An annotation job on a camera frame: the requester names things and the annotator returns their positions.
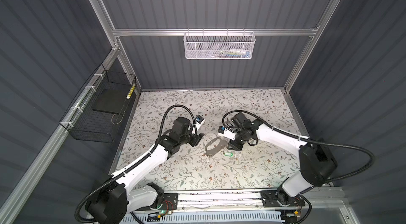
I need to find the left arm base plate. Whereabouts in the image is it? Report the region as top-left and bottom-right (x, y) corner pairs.
(136, 192), (179, 211)

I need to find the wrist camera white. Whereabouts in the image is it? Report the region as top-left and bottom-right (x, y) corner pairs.
(192, 115), (205, 135)
(218, 126), (237, 140)

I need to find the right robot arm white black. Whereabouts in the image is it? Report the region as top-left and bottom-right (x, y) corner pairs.
(218, 110), (337, 206)

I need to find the black pad in basket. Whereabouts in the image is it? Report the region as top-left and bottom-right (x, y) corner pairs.
(92, 89), (128, 115)

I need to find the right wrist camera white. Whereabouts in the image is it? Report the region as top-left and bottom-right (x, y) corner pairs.
(218, 126), (237, 140)

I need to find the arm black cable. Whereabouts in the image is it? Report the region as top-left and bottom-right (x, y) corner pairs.
(74, 104), (196, 224)
(221, 109), (375, 187)

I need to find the white slotted cable duct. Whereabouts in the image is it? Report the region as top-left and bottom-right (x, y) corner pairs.
(121, 210), (285, 224)

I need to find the grey metal key holder strap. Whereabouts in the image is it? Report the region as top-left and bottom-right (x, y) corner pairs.
(203, 137), (228, 157)

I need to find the floral table mat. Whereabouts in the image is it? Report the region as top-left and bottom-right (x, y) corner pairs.
(117, 89), (300, 191)

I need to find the black wire basket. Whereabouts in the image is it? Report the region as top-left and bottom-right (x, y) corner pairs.
(60, 65), (137, 143)

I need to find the white wire mesh basket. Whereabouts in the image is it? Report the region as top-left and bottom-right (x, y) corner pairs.
(183, 31), (256, 60)

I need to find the aluminium mounting rail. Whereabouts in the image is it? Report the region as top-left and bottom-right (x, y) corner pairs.
(162, 187), (349, 212)

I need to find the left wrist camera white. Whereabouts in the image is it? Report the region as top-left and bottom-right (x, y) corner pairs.
(192, 115), (205, 135)

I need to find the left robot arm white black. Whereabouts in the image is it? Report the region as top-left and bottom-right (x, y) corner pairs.
(75, 115), (205, 224)

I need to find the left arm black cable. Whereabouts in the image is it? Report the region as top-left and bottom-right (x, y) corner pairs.
(74, 104), (196, 224)

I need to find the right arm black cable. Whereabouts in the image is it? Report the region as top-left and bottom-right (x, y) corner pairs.
(221, 109), (375, 187)

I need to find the yellow marker in basket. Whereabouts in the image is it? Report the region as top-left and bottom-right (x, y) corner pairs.
(126, 84), (136, 99)

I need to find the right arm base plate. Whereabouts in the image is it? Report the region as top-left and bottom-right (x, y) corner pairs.
(260, 190), (306, 208)

